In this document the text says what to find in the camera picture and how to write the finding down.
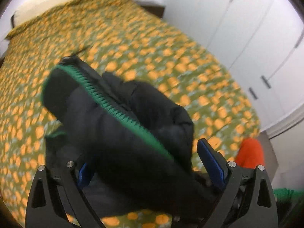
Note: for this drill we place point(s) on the orange trouser leg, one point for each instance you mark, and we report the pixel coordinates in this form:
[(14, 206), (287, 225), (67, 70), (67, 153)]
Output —
[(250, 154)]

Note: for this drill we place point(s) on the green knitted sweater sleeve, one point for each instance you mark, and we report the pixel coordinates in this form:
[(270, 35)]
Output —
[(287, 196)]

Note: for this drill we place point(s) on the white wardrobe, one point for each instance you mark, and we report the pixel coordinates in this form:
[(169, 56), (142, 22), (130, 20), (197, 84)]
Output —
[(260, 42)]

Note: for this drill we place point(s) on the black puffer jacket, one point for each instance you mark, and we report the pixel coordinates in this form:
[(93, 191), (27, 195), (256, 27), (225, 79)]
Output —
[(135, 143)]

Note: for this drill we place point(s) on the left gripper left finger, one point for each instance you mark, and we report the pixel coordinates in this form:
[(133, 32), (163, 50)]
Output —
[(84, 175)]

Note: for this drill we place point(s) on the green orange floral bedspread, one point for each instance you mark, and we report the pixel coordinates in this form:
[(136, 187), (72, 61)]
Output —
[(120, 36)]

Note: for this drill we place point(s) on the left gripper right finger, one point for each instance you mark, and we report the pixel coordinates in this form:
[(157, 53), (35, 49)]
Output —
[(214, 163)]

